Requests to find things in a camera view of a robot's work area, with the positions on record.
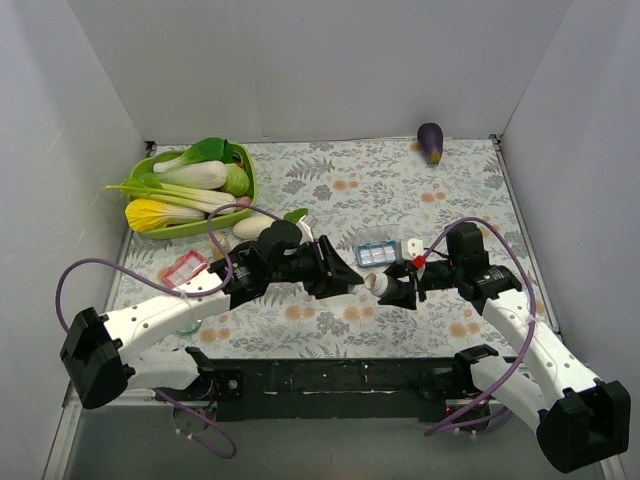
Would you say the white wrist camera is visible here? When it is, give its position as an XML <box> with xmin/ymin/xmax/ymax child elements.
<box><xmin>296</xmin><ymin>214</ymin><xmax>318</xmax><ymax>244</ymax></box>
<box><xmin>396</xmin><ymin>238</ymin><xmax>426</xmax><ymax>269</ymax></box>

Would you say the green plastic basket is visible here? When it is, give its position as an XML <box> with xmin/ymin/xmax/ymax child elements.
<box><xmin>130</xmin><ymin>143</ymin><xmax>258</xmax><ymax>240</ymax></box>

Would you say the light green cabbage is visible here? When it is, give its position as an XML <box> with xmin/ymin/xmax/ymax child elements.
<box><xmin>220</xmin><ymin>163</ymin><xmax>250</xmax><ymax>197</ymax></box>

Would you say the green round pill case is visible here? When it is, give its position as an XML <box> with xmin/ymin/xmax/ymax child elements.
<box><xmin>178</xmin><ymin>321</ymin><xmax>201</xmax><ymax>335</ymax></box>

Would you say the white cap pill bottle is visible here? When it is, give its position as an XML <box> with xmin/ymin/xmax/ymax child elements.
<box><xmin>364</xmin><ymin>272</ymin><xmax>398</xmax><ymax>298</ymax></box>

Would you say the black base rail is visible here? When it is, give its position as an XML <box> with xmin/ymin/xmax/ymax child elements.
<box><xmin>159</xmin><ymin>358</ymin><xmax>479</xmax><ymax>422</ymax></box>

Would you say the purple eggplant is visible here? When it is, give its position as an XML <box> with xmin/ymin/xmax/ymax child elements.
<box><xmin>416</xmin><ymin>123</ymin><xmax>444</xmax><ymax>165</ymax></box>

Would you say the white radish with leaves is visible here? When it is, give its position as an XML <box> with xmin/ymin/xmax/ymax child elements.
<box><xmin>232</xmin><ymin>208</ymin><xmax>308</xmax><ymax>240</ymax></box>

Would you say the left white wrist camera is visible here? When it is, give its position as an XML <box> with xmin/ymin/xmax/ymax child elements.
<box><xmin>296</xmin><ymin>214</ymin><xmax>318</xmax><ymax>244</ymax></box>

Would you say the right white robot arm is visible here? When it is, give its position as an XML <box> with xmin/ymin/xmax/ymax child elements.
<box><xmin>365</xmin><ymin>217</ymin><xmax>631</xmax><ymax>473</ymax></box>

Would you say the pink rectangular pill box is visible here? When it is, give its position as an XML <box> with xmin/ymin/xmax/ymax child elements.
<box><xmin>160</xmin><ymin>250</ymin><xmax>207</xmax><ymax>288</ymax></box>

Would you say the blue rectangular pill box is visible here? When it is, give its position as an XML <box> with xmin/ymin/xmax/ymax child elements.
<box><xmin>353</xmin><ymin>225</ymin><xmax>398</xmax><ymax>268</ymax></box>

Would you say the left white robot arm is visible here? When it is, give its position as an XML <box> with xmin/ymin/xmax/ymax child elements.
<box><xmin>60</xmin><ymin>220</ymin><xmax>364</xmax><ymax>409</ymax></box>

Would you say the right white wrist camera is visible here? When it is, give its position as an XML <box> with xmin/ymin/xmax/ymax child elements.
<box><xmin>396</xmin><ymin>238</ymin><xmax>426</xmax><ymax>269</ymax></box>

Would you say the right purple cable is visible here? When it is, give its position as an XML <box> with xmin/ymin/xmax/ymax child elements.
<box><xmin>424</xmin><ymin>217</ymin><xmax>537</xmax><ymax>437</ymax></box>

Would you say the green bok choy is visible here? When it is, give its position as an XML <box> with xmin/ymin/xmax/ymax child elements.
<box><xmin>152</xmin><ymin>137</ymin><xmax>234</xmax><ymax>173</ymax></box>

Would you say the floral table mat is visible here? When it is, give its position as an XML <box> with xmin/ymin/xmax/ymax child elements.
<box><xmin>99</xmin><ymin>138</ymin><xmax>562</xmax><ymax>360</ymax></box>

